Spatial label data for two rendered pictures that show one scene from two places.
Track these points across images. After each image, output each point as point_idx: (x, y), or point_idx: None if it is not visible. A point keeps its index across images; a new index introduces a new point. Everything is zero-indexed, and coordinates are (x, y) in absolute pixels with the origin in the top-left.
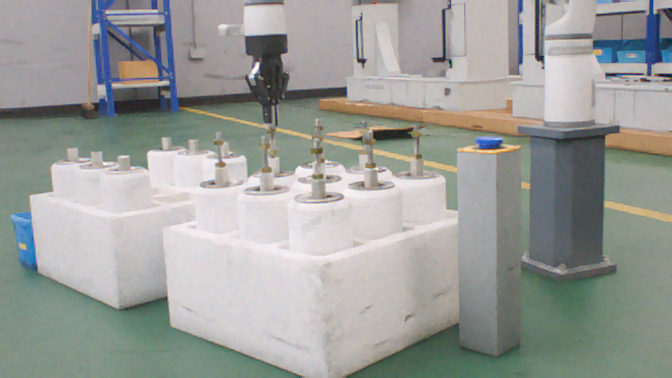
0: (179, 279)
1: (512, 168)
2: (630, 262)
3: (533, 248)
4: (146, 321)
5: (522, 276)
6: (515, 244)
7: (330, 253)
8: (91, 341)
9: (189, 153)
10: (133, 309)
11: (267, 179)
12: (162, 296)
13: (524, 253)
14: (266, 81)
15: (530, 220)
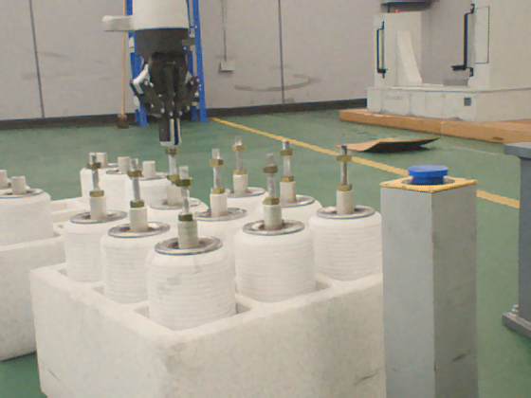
0: (45, 335)
1: (461, 212)
2: None
3: (522, 303)
4: (19, 381)
5: (505, 341)
6: (466, 321)
7: (194, 325)
8: None
9: (116, 172)
10: (16, 361)
11: (137, 216)
12: None
13: (516, 304)
14: (160, 88)
15: (519, 267)
